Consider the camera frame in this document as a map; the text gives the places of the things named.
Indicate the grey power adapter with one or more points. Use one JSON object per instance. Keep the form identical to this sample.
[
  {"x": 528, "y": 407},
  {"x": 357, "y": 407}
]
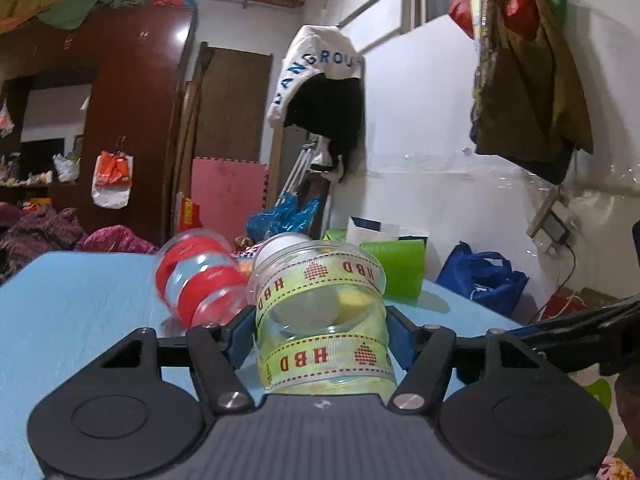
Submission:
[{"x": 557, "y": 230}]

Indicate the white hooded sweatshirt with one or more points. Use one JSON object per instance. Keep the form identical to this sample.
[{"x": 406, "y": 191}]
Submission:
[{"x": 312, "y": 57}]

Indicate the blue shopping bag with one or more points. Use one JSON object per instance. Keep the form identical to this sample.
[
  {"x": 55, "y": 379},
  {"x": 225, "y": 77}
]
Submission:
[{"x": 480, "y": 280}]

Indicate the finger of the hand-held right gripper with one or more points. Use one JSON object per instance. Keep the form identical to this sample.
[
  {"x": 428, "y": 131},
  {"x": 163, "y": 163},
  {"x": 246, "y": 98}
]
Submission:
[{"x": 580, "y": 332}]

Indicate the colourful patterned cloth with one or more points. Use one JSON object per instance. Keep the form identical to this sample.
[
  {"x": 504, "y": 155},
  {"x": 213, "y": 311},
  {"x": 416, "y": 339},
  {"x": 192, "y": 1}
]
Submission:
[{"x": 602, "y": 392}]

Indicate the red cardboard box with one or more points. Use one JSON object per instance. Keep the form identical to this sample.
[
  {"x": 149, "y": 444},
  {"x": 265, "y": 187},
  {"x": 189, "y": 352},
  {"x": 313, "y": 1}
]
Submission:
[{"x": 570, "y": 302}]

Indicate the pink foam mat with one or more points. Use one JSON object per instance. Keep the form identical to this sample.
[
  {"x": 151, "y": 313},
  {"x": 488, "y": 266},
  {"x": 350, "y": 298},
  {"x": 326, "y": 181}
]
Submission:
[{"x": 227, "y": 197}]

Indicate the brown wooden wardrobe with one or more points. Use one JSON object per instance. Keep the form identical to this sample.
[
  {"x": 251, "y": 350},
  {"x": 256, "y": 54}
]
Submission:
[{"x": 135, "y": 125}]

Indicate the clear cup with red ribbon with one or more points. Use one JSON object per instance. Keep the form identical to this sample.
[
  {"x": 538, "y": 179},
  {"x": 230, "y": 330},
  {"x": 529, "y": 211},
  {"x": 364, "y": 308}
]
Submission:
[{"x": 200, "y": 275}]

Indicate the folded metal stand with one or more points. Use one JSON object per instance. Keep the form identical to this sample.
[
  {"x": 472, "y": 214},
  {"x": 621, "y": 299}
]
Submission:
[{"x": 302, "y": 165}]

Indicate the brown wooden board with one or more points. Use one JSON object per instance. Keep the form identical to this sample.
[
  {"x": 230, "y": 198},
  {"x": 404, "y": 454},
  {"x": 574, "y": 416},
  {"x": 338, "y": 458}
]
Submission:
[{"x": 232, "y": 105}]

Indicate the black garment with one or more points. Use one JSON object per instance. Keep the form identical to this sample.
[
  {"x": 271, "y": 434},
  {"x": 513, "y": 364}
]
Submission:
[{"x": 330, "y": 115}]

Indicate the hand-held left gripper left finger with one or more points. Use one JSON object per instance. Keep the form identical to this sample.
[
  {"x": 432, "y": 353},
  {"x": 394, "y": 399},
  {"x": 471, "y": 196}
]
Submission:
[{"x": 244, "y": 332}]

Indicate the white paper bag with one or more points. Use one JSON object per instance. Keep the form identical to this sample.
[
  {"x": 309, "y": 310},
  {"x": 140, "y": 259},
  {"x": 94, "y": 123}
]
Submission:
[{"x": 372, "y": 230}]

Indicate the green hanging bag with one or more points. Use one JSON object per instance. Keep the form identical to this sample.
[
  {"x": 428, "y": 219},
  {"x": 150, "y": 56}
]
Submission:
[{"x": 557, "y": 0}]

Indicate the brown hanging bag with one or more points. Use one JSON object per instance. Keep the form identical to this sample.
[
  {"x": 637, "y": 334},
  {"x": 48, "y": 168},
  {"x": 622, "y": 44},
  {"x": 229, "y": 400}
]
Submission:
[{"x": 530, "y": 90}]

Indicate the white and orange plastic bag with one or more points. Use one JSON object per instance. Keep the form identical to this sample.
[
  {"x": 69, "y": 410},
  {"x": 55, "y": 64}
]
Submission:
[{"x": 112, "y": 180}]

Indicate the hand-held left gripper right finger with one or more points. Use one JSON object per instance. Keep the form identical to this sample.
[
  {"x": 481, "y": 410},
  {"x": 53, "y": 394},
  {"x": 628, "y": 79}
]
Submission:
[{"x": 400, "y": 335}]

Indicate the green plastic cup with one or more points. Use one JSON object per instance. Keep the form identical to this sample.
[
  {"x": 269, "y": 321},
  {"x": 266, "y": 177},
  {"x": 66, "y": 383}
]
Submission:
[{"x": 397, "y": 267}]

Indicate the purple patterned blanket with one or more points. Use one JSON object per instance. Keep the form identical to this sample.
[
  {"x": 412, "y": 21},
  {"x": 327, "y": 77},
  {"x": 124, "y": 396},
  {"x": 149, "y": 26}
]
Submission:
[{"x": 45, "y": 235}]

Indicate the clear cup with yellow ribbon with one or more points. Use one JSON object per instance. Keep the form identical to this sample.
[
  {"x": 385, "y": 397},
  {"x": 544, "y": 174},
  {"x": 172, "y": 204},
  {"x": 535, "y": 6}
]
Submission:
[{"x": 320, "y": 310}]

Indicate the red plastic bag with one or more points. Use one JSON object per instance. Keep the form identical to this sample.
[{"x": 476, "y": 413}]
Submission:
[{"x": 462, "y": 7}]

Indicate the blue plastic bag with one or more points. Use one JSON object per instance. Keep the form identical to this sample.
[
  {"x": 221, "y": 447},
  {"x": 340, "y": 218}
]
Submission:
[{"x": 285, "y": 217}]

